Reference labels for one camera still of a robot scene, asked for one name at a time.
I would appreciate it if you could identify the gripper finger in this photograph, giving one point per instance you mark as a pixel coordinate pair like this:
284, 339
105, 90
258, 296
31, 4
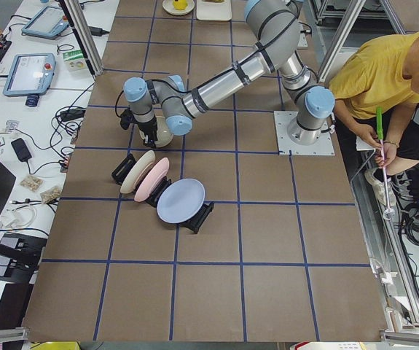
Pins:
150, 143

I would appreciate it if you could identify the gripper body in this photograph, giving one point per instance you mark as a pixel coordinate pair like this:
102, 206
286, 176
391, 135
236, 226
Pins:
147, 128

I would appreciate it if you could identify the beige ceramic bowl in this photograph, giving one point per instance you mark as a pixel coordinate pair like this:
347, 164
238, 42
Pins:
164, 136

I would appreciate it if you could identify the yellow lemon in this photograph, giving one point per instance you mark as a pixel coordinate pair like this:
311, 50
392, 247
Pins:
180, 5

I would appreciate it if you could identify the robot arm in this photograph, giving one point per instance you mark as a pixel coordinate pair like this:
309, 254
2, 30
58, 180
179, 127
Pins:
277, 30

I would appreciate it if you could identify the pink plate in rack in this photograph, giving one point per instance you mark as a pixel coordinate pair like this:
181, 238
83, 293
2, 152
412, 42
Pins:
151, 180

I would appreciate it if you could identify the black dish rack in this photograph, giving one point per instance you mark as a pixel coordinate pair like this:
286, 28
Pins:
194, 224

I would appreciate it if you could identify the cream plate in rack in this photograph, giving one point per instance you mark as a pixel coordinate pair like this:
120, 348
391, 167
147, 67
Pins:
138, 172

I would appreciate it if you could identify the light blue plate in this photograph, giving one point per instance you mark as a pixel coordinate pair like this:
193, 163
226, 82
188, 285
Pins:
181, 201

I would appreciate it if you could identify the green white box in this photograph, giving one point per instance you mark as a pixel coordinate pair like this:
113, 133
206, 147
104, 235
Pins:
74, 60

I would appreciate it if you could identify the cream round plate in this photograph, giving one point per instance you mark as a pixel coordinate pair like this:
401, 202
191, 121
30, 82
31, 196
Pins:
168, 7

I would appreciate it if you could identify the black phone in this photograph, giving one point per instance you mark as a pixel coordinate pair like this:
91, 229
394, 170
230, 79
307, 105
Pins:
21, 150

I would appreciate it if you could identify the cream rectangular tray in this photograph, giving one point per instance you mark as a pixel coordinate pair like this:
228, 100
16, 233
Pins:
213, 10

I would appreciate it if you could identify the near teach pendant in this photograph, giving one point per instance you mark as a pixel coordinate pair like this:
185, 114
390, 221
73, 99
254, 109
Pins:
30, 74

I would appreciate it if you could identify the teach pendant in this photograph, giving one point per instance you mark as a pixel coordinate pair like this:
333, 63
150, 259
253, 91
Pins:
30, 74
49, 23

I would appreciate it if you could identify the far teach pendant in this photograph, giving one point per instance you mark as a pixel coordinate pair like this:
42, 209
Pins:
49, 23

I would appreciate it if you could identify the person in yellow shirt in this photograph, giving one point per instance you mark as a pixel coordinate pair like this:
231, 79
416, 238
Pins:
383, 72

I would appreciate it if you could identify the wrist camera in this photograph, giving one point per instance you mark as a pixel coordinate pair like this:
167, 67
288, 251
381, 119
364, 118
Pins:
126, 119

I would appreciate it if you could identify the aluminium frame post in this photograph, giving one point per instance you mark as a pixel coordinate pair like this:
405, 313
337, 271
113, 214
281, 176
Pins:
77, 21

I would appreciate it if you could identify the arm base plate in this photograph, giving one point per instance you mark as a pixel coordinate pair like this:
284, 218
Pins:
293, 140
303, 43

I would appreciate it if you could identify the green handled stick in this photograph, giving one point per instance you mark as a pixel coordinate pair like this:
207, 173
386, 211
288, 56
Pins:
388, 211

